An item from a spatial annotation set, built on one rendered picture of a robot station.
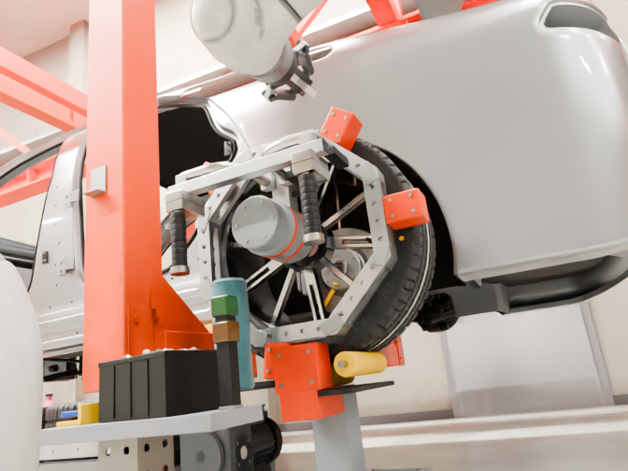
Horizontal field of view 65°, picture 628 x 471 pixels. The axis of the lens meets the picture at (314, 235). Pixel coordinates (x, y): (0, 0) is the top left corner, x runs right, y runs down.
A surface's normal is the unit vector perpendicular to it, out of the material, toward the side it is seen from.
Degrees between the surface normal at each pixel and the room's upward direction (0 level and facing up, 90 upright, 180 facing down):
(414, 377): 90
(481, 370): 90
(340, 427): 90
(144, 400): 90
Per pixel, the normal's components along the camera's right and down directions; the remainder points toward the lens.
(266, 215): -0.42, -0.21
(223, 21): -0.16, 0.26
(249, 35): 0.60, 0.66
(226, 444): -0.04, -0.28
